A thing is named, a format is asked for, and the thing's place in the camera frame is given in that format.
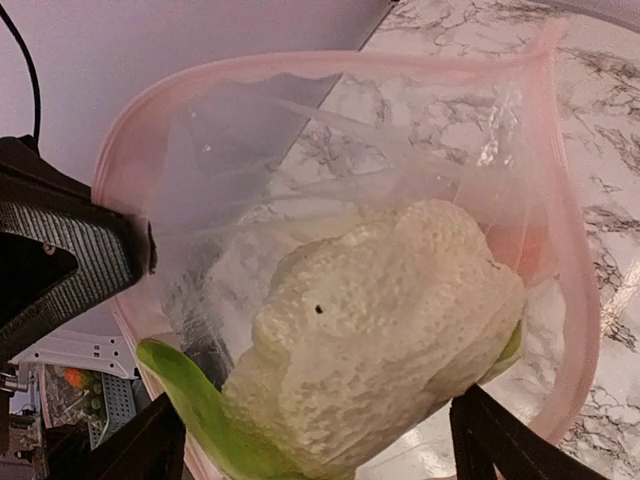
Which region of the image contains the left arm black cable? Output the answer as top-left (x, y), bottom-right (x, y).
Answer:
top-left (0, 4), bottom-right (42, 151)

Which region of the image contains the blue plastic crate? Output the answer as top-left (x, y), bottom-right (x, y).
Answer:
top-left (88, 373), bottom-right (137, 449)

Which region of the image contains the white cauliflower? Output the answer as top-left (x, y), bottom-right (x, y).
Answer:
top-left (137, 200), bottom-right (527, 479)

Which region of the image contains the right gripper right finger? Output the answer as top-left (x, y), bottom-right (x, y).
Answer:
top-left (449, 385), bottom-right (604, 480)

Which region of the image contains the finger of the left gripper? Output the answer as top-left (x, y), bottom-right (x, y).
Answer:
top-left (1, 249), bottom-right (148, 363)
top-left (1, 135), bottom-right (157, 275)

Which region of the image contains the clear zip top bag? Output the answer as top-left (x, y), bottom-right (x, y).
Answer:
top-left (92, 19), bottom-right (600, 479)

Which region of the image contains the background orange toy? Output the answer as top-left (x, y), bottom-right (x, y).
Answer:
top-left (64, 367), bottom-right (92, 390)

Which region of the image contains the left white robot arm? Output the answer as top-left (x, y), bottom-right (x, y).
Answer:
top-left (1, 135), bottom-right (157, 379)

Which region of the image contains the red bell pepper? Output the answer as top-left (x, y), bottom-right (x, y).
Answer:
top-left (480, 221), bottom-right (556, 287)

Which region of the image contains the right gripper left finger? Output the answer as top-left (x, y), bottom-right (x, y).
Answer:
top-left (48, 394), bottom-right (186, 480)

